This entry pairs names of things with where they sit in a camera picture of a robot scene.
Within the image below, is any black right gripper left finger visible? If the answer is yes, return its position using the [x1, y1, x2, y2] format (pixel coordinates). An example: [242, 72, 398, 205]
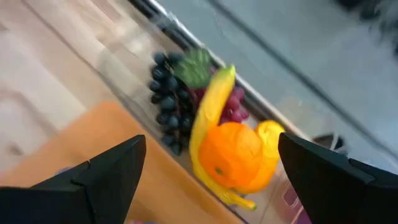
[0, 134, 147, 224]

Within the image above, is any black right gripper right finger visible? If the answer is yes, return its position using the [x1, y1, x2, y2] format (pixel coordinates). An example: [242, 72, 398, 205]
[277, 133, 398, 224]

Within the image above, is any orange toy bread loaf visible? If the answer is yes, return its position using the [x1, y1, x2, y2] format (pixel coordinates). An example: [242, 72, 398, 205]
[235, 120, 285, 195]

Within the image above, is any dark blue toy grape bunch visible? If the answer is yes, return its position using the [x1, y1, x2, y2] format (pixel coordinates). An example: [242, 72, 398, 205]
[148, 51, 195, 157]

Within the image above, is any orange round toy fruit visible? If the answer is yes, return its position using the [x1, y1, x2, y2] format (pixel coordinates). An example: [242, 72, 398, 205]
[198, 121, 265, 189]

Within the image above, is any yellow toy banana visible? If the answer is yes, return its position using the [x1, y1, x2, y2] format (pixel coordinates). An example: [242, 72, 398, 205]
[188, 64, 259, 212]

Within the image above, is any red toy grape bunch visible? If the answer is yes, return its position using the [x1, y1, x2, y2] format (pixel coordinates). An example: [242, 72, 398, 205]
[173, 47, 251, 126]

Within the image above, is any orange translucent plastic bin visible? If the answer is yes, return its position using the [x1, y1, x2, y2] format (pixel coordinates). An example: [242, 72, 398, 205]
[0, 100, 246, 224]

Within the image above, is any clear plastic bin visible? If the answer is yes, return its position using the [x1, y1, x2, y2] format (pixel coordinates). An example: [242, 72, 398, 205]
[99, 30, 315, 224]

